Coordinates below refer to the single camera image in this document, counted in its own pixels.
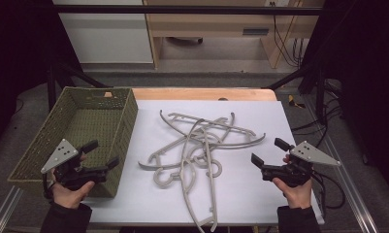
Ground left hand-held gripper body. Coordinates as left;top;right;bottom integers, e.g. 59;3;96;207
41;139;109;191

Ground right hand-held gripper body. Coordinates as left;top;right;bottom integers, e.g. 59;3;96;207
261;140;341;188

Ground green woven basket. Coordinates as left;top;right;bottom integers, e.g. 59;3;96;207
7;85;139;199

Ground grey plastic clothes hanger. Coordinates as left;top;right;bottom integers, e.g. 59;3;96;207
158;110;267;179
152;118;219;233
138;111;237;173

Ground person's right hand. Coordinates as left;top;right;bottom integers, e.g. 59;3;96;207
272;178;313;210

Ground person's left hand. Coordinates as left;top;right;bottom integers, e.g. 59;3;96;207
50;180;96;210

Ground white table sheet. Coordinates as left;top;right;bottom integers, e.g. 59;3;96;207
83;99;326;226

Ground yellow and black tool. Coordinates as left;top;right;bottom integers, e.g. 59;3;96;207
286;94;307;110

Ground black metal stand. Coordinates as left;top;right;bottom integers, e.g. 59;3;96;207
46;61;113;112
265;62;330;124

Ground black curtain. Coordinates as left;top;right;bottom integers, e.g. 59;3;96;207
0;0;83;158
298;0;389;199

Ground white cabinet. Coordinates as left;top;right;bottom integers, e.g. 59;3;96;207
51;0;154;64

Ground light wooden desk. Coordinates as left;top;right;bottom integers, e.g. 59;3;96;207
143;0;323;70

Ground black floor cables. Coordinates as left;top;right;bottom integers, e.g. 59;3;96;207
291;79;343;149

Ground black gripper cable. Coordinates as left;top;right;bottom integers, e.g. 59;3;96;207
42;173;54;200
310;173;347;211

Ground aluminium rail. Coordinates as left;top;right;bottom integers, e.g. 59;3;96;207
302;96;381;233
0;185;25;233

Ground black hanging cables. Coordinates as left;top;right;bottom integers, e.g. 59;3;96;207
269;1;306;68

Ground black horizontal frame bar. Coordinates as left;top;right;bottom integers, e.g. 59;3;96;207
51;4;324;17

